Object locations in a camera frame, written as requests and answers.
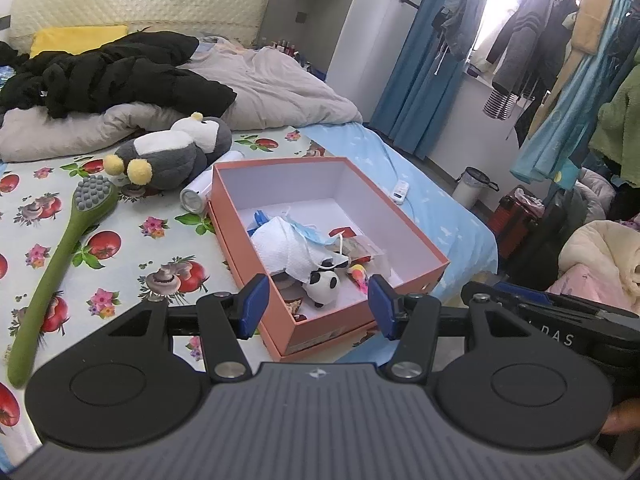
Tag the salmon pink cardboard box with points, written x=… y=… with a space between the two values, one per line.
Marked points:
x=320 y=185

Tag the row of small bottles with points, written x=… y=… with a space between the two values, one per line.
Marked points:
x=287 y=51

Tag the yellow pillow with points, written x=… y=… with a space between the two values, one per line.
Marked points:
x=70 y=37

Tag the black puffer jacket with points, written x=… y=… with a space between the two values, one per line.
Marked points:
x=100 y=75

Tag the white pink bottle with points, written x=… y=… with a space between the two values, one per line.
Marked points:
x=197 y=192

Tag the blue curtain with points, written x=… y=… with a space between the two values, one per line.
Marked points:
x=415 y=70

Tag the small black garment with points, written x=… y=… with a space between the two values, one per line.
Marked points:
x=12 y=55

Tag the green fleece garment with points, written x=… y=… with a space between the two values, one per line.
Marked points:
x=622 y=125

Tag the panda plush toy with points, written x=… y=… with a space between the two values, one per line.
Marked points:
x=322 y=287

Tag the light blue bed sheet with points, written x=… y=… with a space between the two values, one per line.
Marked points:
x=425 y=210

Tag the clear plastic wrapper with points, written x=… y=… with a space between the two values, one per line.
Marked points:
x=362 y=250

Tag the blue face mask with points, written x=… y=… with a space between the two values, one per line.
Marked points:
x=310 y=232

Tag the person's right hand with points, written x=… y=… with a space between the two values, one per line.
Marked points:
x=625 y=417

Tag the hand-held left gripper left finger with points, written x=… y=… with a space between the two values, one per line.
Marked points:
x=255 y=306

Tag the grey duvet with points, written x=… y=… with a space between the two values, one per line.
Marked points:
x=280 y=90

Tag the cream fluffy blanket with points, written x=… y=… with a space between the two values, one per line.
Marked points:
x=595 y=250

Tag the floral printed bed mat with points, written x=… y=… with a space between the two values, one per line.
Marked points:
x=125 y=250

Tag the white remote control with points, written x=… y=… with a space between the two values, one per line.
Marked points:
x=401 y=192

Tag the dark grey hanging coat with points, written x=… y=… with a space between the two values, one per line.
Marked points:
x=525 y=40

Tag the red suitcase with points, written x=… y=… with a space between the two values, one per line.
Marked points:
x=515 y=210

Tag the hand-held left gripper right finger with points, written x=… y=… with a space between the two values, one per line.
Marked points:
x=382 y=311

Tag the red foil packet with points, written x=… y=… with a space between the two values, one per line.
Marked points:
x=345 y=232

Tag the hanging denim jacket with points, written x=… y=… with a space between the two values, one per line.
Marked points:
x=465 y=10

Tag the black suitcase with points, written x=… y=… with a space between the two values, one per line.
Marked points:
x=545 y=240

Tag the blue wet wipes packet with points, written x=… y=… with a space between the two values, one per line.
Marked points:
x=260 y=217

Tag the blue storage box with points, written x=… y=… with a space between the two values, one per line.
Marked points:
x=316 y=71

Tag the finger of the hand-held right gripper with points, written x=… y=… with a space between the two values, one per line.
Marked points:
x=520 y=296

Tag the white paper towel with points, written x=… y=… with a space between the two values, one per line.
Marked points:
x=285 y=250

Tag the cream fleece hanging garment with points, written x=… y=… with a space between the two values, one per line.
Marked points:
x=595 y=10

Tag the pink blanket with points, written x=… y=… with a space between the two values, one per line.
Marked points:
x=590 y=287

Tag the cream quilted headboard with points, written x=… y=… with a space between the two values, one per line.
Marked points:
x=150 y=5

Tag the grey white penguin plush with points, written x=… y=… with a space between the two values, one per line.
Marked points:
x=170 y=155

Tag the dark wall switch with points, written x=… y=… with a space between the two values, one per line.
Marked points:
x=301 y=16

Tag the striped hanging garment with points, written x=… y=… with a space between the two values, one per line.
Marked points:
x=498 y=104

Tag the teal hanging garment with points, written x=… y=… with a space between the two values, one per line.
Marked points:
x=565 y=130

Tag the white trash bin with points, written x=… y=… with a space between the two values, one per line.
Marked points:
x=472 y=190

